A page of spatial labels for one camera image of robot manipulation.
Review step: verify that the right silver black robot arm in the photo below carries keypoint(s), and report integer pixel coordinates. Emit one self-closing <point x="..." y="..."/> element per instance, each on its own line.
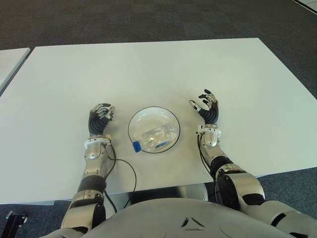
<point x="235" y="178"/>

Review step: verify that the white plate with black rim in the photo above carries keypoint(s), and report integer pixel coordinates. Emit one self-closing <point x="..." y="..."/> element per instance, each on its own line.
<point x="151" y="116"/>

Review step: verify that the white neighbouring table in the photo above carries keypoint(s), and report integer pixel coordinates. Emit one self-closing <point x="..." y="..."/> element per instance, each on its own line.
<point x="10" y="62"/>

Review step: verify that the white robot leg part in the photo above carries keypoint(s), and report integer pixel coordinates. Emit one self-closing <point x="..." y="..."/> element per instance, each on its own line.
<point x="194" y="192"/>

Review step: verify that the left silver black robot arm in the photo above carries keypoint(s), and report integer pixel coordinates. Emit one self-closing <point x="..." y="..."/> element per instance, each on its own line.
<point x="94" y="161"/>

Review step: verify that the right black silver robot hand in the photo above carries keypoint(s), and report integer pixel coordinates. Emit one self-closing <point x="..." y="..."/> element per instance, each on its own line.
<point x="210" y="114"/>

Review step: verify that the grey robot torso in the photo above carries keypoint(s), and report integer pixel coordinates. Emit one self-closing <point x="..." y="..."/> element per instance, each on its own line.
<point x="173" y="220"/>

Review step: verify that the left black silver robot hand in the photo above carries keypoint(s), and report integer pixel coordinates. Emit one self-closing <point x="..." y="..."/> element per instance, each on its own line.
<point x="98" y="122"/>

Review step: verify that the clear bottle with blue cap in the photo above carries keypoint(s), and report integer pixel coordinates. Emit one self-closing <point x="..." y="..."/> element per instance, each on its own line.
<point x="153" y="138"/>

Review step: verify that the black wheeled stand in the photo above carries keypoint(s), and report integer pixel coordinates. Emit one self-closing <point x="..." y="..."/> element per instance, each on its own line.
<point x="13" y="221"/>

